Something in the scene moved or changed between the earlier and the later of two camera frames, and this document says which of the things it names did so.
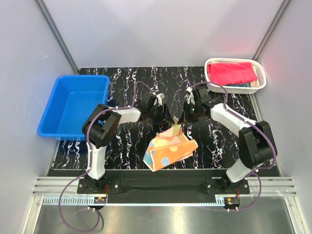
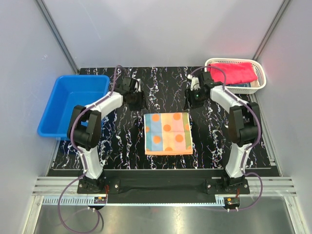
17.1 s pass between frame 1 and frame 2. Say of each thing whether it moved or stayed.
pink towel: stayed
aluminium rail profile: stayed
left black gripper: moved
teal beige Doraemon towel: stayed
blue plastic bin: stayed
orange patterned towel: moved
